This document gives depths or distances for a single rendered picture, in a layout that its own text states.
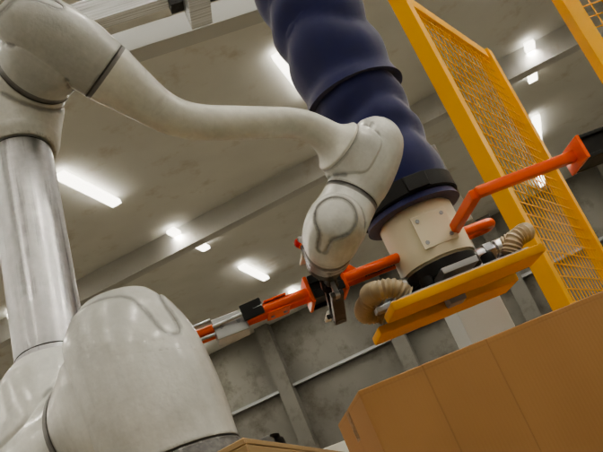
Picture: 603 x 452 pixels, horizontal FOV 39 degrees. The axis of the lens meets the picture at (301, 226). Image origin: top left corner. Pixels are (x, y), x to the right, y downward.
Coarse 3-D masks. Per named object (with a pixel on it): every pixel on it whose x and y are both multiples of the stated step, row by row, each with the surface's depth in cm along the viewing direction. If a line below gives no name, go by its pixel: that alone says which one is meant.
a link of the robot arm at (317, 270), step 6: (306, 258) 157; (312, 264) 155; (348, 264) 158; (312, 270) 158; (318, 270) 156; (324, 270) 155; (330, 270) 154; (336, 270) 155; (342, 270) 158; (324, 276) 158; (330, 276) 159
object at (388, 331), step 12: (516, 276) 189; (480, 288) 187; (492, 288) 187; (504, 288) 191; (468, 300) 187; (480, 300) 193; (420, 312) 185; (432, 312) 185; (444, 312) 188; (456, 312) 194; (396, 324) 183; (408, 324) 184; (420, 324) 189; (384, 336) 185; (396, 336) 191
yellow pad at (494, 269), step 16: (480, 256) 175; (512, 256) 170; (528, 256) 170; (464, 272) 170; (480, 272) 168; (496, 272) 170; (512, 272) 177; (432, 288) 167; (448, 288) 167; (464, 288) 172; (400, 304) 165; (416, 304) 167; (432, 304) 174
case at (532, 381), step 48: (528, 336) 159; (576, 336) 159; (384, 384) 154; (432, 384) 155; (480, 384) 155; (528, 384) 155; (576, 384) 156; (384, 432) 151; (432, 432) 151; (480, 432) 152; (528, 432) 152; (576, 432) 153
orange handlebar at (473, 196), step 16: (560, 160) 164; (576, 160) 165; (512, 176) 162; (528, 176) 163; (480, 192) 161; (464, 208) 167; (464, 224) 175; (480, 224) 185; (352, 272) 179; (368, 272) 180; (384, 272) 184; (304, 288) 178; (272, 304) 176; (288, 304) 176; (256, 320) 179
